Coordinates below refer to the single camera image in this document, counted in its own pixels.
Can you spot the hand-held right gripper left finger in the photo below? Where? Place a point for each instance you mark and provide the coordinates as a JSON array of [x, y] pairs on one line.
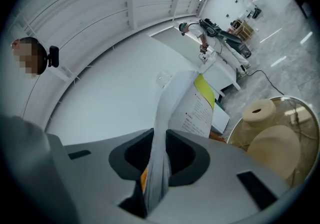
[[95, 168]]

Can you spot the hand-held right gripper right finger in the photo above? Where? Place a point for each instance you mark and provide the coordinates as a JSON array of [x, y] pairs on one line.
[[220, 168]]

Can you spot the yellow and white booklet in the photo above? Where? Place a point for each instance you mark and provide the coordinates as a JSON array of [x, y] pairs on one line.
[[170, 108]]

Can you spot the round glass side table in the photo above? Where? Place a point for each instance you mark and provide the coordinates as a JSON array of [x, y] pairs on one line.
[[300, 128]]

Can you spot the wooden side table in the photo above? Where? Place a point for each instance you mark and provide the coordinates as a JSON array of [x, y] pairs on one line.
[[217, 137]]

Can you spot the beige round disc base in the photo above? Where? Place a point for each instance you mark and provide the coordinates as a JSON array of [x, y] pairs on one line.
[[275, 150]]

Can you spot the white sink cabinet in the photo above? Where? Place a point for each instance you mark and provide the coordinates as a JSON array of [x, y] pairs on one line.
[[220, 73]]

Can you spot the black mesh trash bin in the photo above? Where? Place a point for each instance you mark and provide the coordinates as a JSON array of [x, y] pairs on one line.
[[245, 50]]

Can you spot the person's head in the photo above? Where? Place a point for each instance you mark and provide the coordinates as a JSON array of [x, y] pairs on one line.
[[30, 58]]

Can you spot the black bag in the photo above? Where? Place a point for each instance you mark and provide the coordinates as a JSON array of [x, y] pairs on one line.
[[257, 13]]

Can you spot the black head-worn camera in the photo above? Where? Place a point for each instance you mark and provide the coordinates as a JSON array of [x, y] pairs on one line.
[[53, 55]]

